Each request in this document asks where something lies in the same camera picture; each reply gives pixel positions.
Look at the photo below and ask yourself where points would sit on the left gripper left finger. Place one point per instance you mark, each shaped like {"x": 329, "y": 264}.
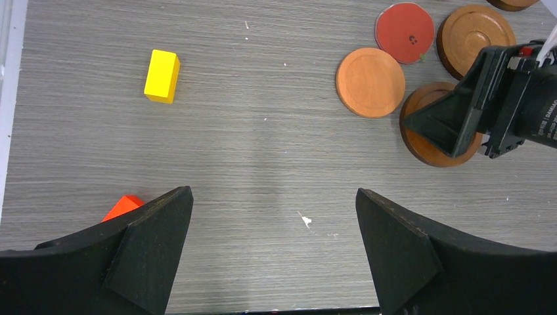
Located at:
{"x": 126, "y": 265}

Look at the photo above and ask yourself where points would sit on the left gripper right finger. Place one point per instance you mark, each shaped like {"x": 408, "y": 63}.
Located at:
{"x": 421, "y": 266}

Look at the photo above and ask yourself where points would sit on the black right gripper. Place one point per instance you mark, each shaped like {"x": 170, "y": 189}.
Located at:
{"x": 509, "y": 94}

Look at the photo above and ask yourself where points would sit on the dark wooden coaster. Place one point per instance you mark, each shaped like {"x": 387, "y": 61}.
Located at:
{"x": 419, "y": 147}
{"x": 512, "y": 5}

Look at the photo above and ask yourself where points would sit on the brown wooden coaster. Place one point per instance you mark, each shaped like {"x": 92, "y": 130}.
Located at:
{"x": 465, "y": 32}

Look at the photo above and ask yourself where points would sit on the light orange wooden coaster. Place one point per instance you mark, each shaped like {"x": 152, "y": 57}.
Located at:
{"x": 370, "y": 82}

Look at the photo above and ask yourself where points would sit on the red round coaster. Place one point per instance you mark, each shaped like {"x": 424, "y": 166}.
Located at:
{"x": 406, "y": 31}

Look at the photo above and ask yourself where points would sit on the orange red block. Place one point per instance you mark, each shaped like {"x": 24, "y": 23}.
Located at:
{"x": 126, "y": 204}

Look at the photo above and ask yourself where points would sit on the yellow block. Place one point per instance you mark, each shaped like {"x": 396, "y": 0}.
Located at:
{"x": 161, "y": 79}

